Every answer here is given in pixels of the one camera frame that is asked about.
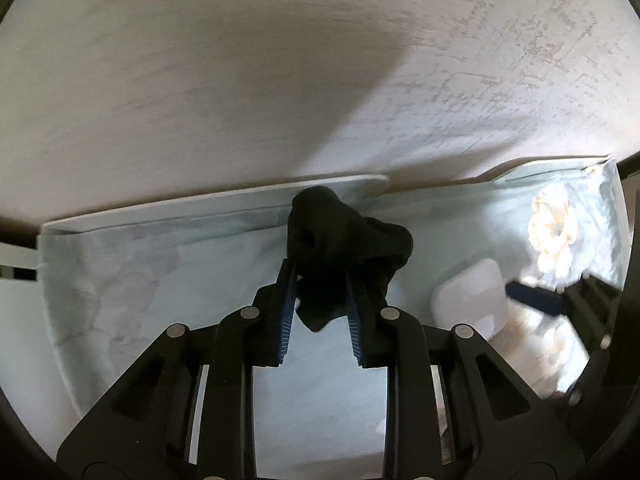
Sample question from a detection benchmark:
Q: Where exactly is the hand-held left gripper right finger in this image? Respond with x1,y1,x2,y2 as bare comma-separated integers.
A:
345,272,586,480

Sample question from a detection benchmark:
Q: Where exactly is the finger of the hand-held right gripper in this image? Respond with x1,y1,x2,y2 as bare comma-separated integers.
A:
560,352,631,458
505,272,623,356

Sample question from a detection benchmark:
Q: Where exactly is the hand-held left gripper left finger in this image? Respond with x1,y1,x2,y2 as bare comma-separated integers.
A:
56,259,301,480

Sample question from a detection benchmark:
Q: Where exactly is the white plastic case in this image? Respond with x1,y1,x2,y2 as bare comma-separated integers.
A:
430,258,511,342

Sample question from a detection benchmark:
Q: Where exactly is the black hair scrunchie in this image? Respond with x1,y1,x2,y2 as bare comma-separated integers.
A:
286,186,415,333

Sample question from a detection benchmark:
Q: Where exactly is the floral light blue tablecloth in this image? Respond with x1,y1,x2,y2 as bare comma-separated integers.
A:
39,157,626,480

